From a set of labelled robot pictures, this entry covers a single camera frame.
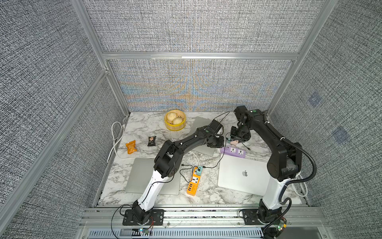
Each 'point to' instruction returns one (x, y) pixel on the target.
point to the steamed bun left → (171, 115)
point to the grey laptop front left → (141, 173)
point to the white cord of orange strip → (134, 157)
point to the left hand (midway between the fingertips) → (226, 144)
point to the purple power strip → (233, 151)
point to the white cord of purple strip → (304, 196)
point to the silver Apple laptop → (243, 174)
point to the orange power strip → (192, 186)
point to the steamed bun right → (177, 121)
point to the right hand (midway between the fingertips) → (233, 136)
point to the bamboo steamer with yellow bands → (169, 125)
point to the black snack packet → (151, 141)
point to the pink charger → (234, 142)
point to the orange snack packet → (131, 146)
